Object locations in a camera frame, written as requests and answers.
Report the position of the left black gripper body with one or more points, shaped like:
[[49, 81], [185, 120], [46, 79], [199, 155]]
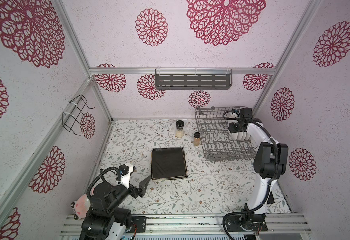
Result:
[[122, 193]]

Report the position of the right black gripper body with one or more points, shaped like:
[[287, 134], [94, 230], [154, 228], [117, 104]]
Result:
[[235, 127]]

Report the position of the black square plate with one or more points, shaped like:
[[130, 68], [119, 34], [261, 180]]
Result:
[[168, 179], [168, 163]]

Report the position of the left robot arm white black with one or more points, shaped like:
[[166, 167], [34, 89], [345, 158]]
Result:
[[105, 220]]

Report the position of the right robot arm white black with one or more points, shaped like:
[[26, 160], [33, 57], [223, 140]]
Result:
[[270, 160]]

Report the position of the red pink plush toy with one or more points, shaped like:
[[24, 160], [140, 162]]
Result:
[[80, 207]]

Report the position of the small amber spice jar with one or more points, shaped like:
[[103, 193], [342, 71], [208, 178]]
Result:
[[197, 139]]

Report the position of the salt grinder black lid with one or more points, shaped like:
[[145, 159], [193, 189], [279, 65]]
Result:
[[179, 133]]

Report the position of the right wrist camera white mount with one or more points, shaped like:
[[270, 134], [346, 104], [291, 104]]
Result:
[[233, 116]]

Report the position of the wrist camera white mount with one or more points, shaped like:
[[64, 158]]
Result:
[[233, 116], [126, 171]]

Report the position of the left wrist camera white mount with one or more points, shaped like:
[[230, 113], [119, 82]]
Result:
[[126, 171]]

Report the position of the grey wire dish rack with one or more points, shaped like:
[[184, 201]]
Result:
[[216, 142]]

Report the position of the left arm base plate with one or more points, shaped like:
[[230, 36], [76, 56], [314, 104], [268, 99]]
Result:
[[136, 224]]

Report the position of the aluminium front rail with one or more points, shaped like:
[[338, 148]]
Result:
[[205, 224]]

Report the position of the black wire wall holder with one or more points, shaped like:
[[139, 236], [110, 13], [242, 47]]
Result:
[[79, 121]]

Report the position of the grey wall shelf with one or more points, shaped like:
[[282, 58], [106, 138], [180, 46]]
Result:
[[196, 81]]

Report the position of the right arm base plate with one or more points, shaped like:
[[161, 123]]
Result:
[[245, 223]]

